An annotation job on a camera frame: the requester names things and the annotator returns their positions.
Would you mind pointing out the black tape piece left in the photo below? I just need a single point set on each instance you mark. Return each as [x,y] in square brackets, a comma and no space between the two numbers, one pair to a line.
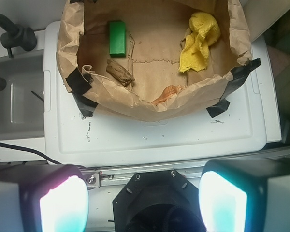
[81,84]

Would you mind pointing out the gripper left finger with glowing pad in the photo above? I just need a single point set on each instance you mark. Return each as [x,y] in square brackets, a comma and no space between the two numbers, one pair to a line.
[42,198]

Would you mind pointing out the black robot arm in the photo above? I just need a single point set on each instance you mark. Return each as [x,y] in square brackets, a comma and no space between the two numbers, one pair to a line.
[162,205]

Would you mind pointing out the black tape piece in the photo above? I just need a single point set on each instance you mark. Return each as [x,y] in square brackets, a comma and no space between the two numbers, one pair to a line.
[240,75]
[81,84]

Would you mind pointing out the brown paper bag tray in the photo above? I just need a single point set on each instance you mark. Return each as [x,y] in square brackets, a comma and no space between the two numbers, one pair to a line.
[155,37]

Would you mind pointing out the brown wood piece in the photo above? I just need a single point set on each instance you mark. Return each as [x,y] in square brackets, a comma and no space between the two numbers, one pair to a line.
[118,72]

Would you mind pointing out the green rectangular block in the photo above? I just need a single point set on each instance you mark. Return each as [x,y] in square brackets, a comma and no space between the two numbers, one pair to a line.
[117,39]

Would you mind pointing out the yellow cloth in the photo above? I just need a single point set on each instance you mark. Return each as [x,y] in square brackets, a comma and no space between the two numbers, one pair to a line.
[204,32]

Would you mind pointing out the aluminium rail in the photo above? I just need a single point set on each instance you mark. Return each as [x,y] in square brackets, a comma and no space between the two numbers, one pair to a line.
[267,166]

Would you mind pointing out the grey sink basin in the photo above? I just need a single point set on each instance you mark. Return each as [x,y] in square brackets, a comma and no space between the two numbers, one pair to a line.
[22,100]

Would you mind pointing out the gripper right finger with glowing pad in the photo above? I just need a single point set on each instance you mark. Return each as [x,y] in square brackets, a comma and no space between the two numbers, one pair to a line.
[246,195]

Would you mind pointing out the white plastic lid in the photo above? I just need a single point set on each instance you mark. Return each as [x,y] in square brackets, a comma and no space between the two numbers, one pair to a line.
[109,140]

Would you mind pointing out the black tape piece right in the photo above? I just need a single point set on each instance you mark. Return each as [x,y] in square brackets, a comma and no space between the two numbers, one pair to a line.
[240,75]

